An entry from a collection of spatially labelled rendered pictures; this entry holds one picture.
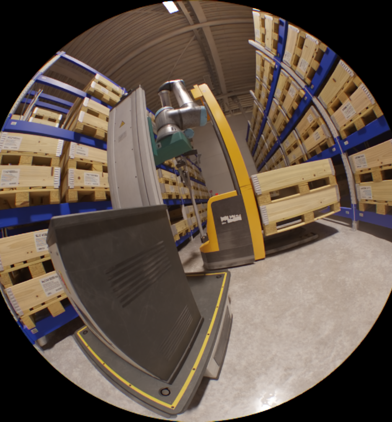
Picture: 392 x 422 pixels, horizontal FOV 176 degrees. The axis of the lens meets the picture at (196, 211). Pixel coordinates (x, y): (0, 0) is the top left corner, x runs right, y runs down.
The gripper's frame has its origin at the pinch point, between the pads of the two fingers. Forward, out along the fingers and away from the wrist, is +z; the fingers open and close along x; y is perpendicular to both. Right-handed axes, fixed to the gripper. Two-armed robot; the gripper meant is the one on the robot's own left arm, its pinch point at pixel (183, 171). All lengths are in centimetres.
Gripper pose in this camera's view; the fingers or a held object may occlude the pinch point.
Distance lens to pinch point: 176.6
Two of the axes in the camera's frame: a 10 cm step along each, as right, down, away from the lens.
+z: 3.0, 7.8, 5.5
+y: -4.8, -3.7, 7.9
